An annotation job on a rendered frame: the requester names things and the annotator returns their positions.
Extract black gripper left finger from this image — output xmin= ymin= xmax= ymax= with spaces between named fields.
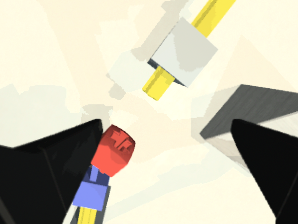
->
xmin=0 ymin=119 xmax=103 ymax=224

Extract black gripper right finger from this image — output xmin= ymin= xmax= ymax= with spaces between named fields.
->
xmin=230 ymin=119 xmax=298 ymax=224

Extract yellow square bar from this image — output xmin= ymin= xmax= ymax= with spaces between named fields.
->
xmin=142 ymin=0 xmax=236 ymax=101

